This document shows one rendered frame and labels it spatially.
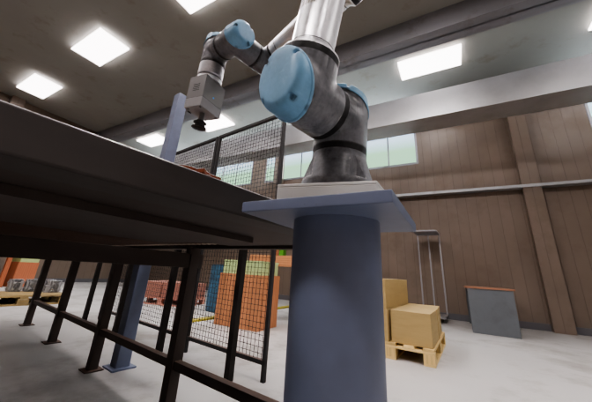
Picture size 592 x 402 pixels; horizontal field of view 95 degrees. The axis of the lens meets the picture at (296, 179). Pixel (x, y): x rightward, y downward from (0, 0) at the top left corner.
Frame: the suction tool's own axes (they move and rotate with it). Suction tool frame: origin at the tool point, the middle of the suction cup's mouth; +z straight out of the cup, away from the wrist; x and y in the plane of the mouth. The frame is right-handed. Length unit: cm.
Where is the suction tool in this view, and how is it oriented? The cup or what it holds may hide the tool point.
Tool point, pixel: (198, 128)
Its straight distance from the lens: 86.0
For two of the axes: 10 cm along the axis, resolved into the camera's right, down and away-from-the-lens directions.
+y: -4.0, -2.9, -8.7
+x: 9.1, -0.1, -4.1
